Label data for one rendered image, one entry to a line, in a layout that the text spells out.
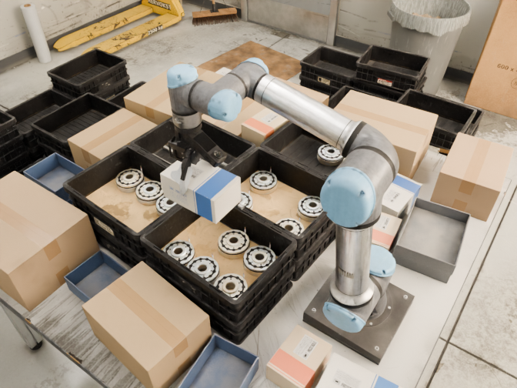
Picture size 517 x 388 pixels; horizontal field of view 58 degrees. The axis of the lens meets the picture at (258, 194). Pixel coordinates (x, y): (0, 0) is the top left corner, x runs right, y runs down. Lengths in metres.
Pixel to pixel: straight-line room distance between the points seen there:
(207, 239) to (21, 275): 0.58
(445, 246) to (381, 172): 0.80
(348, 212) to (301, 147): 0.99
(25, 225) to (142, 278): 0.45
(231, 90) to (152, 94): 1.12
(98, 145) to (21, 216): 0.47
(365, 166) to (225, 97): 0.36
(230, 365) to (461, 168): 1.13
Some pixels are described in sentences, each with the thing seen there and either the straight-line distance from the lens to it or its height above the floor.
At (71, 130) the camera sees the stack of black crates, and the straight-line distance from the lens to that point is 2.84.
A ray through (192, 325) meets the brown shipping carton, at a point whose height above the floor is 0.86.
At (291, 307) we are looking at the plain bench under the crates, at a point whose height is 0.70.
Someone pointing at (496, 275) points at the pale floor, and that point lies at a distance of 2.83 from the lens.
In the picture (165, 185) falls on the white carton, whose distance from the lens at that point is 1.40.
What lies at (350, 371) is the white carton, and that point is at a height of 0.79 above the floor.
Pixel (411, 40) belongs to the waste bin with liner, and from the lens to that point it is 3.77.
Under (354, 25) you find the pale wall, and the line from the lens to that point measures 4.60.
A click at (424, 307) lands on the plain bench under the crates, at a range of 1.67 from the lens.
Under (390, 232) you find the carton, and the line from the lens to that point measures 1.74.
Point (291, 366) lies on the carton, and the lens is 1.39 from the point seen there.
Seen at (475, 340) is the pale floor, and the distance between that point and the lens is 2.54.
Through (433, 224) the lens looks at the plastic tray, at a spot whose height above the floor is 0.75.
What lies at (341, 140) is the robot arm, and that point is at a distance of 1.12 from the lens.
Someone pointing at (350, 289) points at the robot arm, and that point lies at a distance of 1.24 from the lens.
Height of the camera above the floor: 2.02
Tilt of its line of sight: 43 degrees down
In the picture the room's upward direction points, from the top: straight up
